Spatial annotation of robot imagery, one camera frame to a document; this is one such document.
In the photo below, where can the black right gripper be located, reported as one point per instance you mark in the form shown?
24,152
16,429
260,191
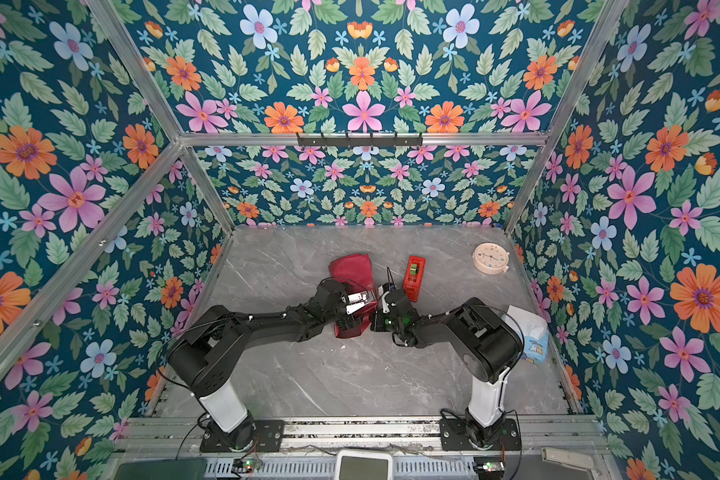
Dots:
377,320

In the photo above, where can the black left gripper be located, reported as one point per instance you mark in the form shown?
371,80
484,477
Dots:
348,321

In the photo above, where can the maroon wrapping paper sheet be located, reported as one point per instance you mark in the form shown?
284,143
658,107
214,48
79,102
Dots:
356,271

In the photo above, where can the red tape dispenser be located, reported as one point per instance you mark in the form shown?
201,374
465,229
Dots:
413,279

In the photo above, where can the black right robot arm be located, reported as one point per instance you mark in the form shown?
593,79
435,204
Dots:
486,344

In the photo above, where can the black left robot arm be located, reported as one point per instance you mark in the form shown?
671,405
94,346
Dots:
206,354

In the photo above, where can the white tissue paper piece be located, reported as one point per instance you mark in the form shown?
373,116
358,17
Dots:
533,332

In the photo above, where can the white screen device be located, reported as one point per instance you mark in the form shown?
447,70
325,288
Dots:
361,464

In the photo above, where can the dark green pad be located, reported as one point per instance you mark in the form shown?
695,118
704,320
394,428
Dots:
181,469

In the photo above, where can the white power strip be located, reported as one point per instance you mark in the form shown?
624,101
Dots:
568,459

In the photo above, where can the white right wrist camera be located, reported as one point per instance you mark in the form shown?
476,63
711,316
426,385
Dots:
384,304

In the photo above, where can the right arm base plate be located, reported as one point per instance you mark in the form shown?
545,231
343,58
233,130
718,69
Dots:
457,434

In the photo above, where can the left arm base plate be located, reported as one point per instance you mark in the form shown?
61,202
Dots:
262,436

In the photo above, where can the black hook rail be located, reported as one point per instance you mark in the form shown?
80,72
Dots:
347,140

